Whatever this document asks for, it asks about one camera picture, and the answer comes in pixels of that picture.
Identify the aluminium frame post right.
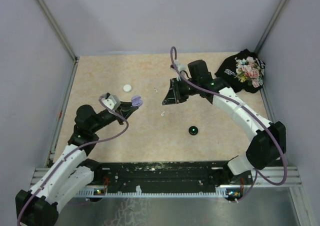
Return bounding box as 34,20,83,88
254,0,289,55

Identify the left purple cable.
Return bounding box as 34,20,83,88
16,94,130,226

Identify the purple earbud case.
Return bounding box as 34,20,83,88
131,95,143,107

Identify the black earbud case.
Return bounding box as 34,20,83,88
188,126,199,136

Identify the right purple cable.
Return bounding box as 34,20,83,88
169,46,288,203

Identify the black floral cloth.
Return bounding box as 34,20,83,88
215,49,266,93

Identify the aluminium frame post left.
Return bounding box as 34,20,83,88
35,0,78,62

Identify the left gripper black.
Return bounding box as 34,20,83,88
90,100,138,133

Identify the aluminium frame post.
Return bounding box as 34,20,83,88
35,0,78,62
254,0,289,55

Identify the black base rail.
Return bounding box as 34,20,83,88
80,159,240,194

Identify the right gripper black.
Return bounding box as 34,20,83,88
163,77,200,105

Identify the purple cable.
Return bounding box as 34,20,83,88
169,46,288,203
16,94,130,226

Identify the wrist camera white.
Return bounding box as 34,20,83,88
170,59,187,73
101,93,121,111

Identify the white earbud case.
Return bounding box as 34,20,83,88
123,84,133,92

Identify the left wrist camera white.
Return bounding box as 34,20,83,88
101,93,121,111

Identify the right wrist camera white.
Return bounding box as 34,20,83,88
170,59,187,73

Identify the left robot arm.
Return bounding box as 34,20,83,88
15,93,143,226

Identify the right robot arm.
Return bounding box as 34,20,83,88
162,59,286,184

